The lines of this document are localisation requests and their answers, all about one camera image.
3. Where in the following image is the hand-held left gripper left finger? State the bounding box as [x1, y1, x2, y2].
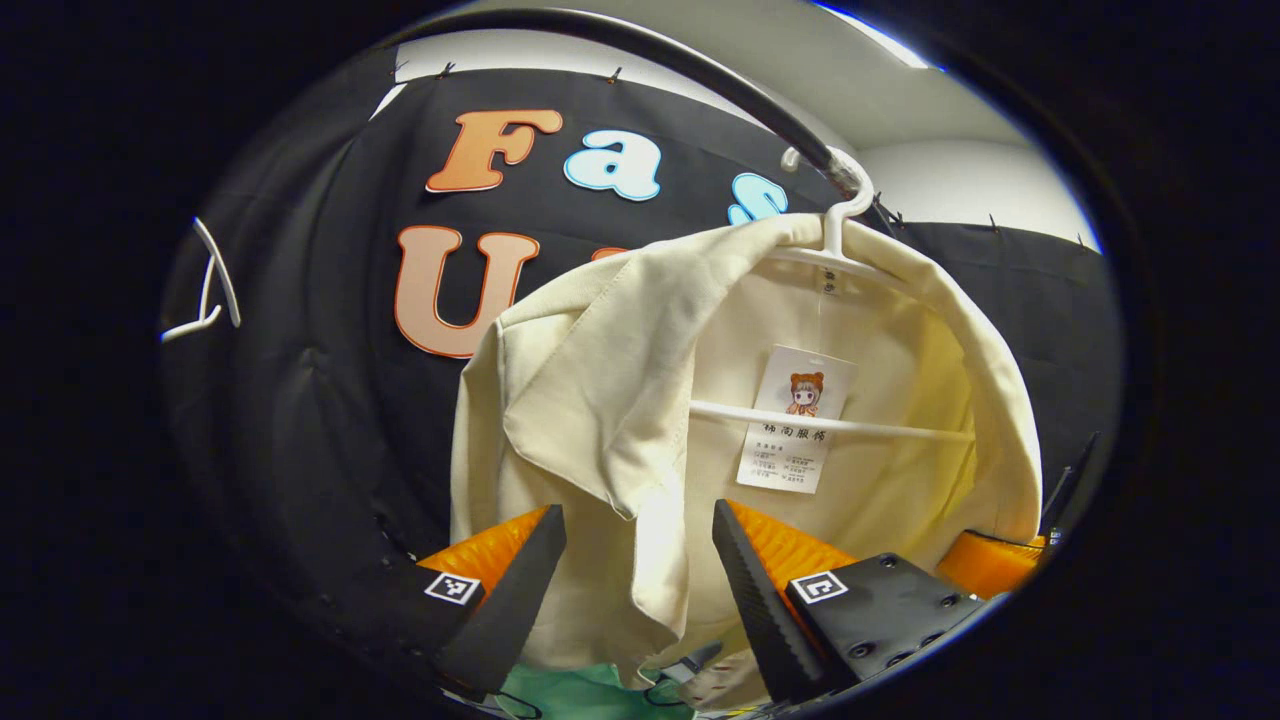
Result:
[320, 503, 568, 701]

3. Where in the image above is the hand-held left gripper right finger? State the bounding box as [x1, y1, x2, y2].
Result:
[711, 498, 989, 704]

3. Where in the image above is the green laundry hamper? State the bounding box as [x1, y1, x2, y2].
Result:
[495, 660, 701, 720]

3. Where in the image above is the cream button shirt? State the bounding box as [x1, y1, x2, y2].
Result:
[450, 213, 1044, 706]

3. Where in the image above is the white plastic hanger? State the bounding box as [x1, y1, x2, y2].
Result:
[160, 217, 243, 344]
[690, 147, 976, 443]

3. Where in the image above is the white paper hang tag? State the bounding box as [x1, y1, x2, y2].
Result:
[737, 345, 859, 495]

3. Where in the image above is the black backdrop cloth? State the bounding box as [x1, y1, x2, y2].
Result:
[160, 45, 1116, 641]

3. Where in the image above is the black clothes rail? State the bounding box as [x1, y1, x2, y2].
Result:
[380, 8, 901, 231]

